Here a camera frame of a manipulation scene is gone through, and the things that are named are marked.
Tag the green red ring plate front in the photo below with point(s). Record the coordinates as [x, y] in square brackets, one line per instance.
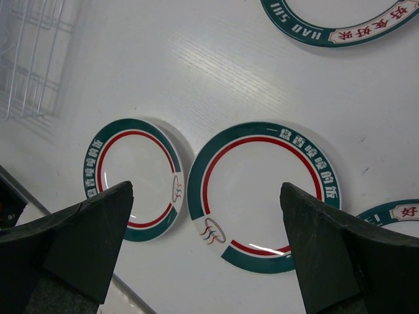
[135, 150]

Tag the green red ring plate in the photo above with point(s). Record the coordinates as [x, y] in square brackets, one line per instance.
[234, 186]
[135, 150]

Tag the white wire dish rack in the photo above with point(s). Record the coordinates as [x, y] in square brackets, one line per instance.
[35, 39]

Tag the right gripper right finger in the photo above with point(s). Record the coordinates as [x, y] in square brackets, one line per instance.
[347, 265]

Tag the green rim lettered plate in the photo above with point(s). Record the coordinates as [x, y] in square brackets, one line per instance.
[293, 26]

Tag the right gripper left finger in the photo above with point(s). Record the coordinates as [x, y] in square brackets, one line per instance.
[64, 262]

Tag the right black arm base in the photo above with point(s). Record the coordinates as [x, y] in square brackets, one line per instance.
[13, 200]

